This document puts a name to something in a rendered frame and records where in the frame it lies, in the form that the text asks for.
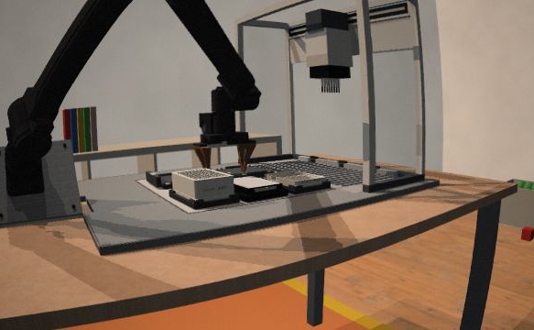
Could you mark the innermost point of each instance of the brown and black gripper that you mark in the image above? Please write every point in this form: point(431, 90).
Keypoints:
point(225, 125)

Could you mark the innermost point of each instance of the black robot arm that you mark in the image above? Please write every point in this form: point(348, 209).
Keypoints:
point(31, 117)

